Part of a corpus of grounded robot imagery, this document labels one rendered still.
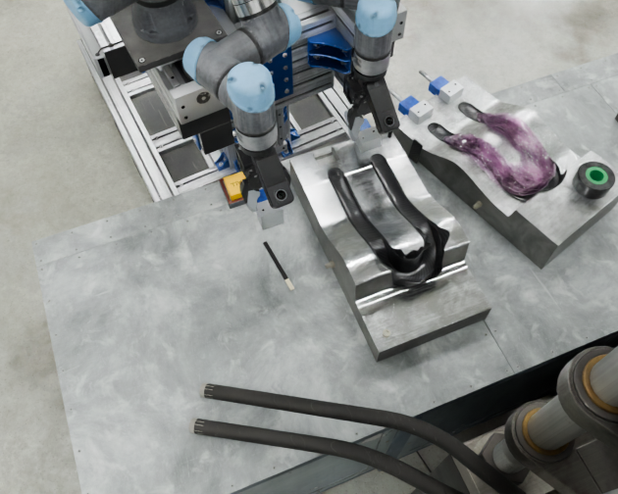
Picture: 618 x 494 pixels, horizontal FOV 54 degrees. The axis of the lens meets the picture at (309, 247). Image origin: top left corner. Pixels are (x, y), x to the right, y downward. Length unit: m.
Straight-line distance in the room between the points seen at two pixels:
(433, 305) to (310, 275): 0.28
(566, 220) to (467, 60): 1.72
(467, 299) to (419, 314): 0.11
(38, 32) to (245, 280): 2.25
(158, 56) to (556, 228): 0.96
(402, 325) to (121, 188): 1.61
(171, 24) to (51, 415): 1.36
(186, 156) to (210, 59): 1.29
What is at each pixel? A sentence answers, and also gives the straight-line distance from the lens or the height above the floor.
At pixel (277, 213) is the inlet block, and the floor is 0.95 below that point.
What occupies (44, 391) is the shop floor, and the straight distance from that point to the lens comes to 2.30.
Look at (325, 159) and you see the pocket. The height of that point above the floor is 0.86.
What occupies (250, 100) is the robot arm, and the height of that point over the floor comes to 1.29.
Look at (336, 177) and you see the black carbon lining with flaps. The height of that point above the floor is 0.88.
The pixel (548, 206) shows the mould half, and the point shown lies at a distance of 1.43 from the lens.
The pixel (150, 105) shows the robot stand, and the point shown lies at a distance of 2.56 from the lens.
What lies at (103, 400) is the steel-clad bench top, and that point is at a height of 0.80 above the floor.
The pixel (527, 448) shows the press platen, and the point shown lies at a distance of 1.05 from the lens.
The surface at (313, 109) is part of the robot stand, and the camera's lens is 2.46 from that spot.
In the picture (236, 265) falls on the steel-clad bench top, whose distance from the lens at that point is 1.39.
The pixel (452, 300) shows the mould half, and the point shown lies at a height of 0.86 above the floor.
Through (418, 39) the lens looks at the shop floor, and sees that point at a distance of 3.10.
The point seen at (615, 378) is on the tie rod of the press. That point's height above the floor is 1.35.
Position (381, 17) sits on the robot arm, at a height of 1.26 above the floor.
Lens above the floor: 2.02
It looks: 60 degrees down
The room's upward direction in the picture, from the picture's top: 1 degrees counter-clockwise
